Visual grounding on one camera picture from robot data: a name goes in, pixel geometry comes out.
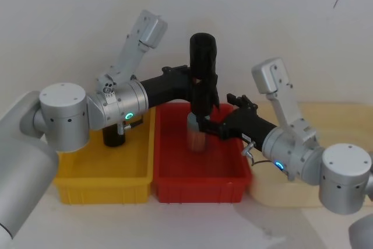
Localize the orange bottle with grey cap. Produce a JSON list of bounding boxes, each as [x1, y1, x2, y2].
[[186, 112, 208, 154]]

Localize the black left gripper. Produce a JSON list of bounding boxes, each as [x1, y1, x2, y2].
[[139, 64, 221, 110]]

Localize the yellow plastic bin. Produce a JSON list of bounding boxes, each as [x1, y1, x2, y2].
[[52, 106, 157, 205]]

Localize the thin dark wrist cable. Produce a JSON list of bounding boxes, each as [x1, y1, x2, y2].
[[241, 140, 281, 169]]

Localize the red plastic bin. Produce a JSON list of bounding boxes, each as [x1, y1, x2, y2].
[[151, 102, 253, 204]]

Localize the cream plastic tray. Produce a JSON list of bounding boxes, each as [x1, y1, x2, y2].
[[246, 101, 371, 209]]

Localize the short black cylinder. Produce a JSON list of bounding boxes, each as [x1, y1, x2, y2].
[[101, 122, 128, 148]]

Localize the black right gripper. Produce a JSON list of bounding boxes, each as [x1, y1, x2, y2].
[[197, 92, 278, 151]]

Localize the tall black cylinder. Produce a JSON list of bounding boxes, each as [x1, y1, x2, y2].
[[188, 32, 219, 116]]

